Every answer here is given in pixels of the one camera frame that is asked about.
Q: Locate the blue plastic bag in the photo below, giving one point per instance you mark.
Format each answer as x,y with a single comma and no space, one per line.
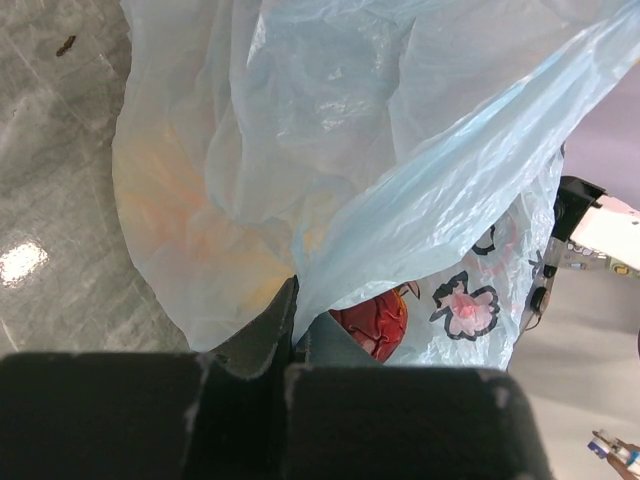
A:
361,146

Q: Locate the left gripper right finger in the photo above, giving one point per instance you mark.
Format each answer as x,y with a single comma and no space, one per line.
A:
327,344

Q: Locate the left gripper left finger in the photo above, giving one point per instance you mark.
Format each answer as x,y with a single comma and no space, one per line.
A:
250,352

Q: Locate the red fake apple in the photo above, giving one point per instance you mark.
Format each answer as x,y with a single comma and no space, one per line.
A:
378,325

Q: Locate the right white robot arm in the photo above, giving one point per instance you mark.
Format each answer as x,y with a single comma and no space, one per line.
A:
592,231

